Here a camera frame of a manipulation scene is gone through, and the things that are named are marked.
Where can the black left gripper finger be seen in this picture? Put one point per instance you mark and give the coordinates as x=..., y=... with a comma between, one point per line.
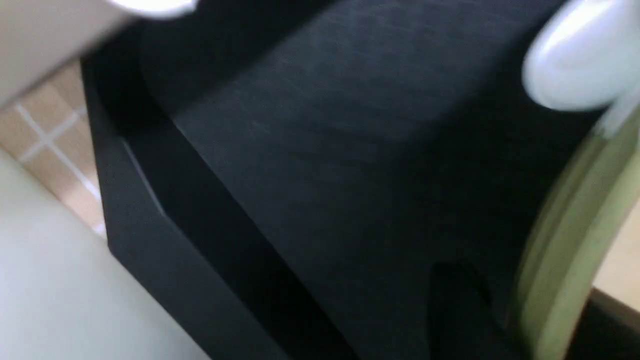
x=462, y=326

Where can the yellow noodle bowl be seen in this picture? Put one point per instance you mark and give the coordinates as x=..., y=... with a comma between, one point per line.
x=583, y=213

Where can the white square dish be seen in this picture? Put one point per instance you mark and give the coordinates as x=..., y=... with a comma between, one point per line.
x=585, y=56

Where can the black plastic serving tray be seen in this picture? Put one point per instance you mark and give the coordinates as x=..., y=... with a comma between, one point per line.
x=283, y=175

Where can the stack of white dishes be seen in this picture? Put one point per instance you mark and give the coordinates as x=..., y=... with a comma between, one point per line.
x=157, y=9

